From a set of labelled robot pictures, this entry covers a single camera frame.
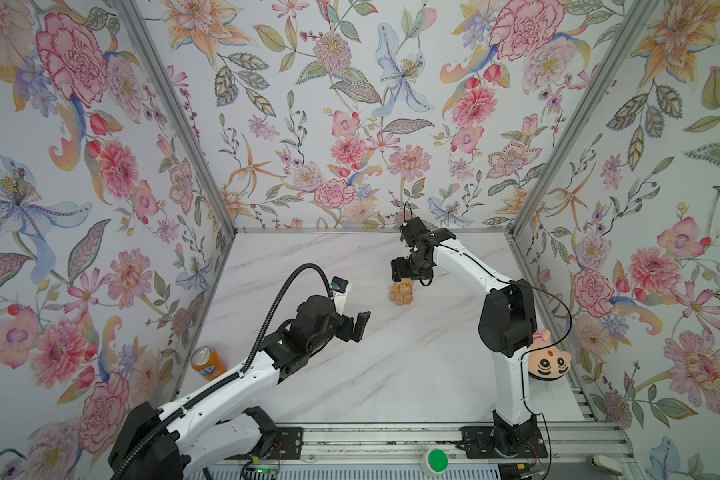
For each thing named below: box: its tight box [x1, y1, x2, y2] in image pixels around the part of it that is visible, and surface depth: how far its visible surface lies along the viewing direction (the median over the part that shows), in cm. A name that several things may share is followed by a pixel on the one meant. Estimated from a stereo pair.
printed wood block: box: [397, 283, 414, 295], surface depth 97 cm
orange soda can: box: [190, 345, 228, 381], surface depth 78 cm
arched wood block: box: [394, 278, 415, 291], surface depth 97 cm
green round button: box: [428, 449, 449, 473], surface depth 65 cm
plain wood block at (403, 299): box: [395, 292, 413, 306], surface depth 100 cm
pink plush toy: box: [528, 330, 572, 381], surface depth 81 cm
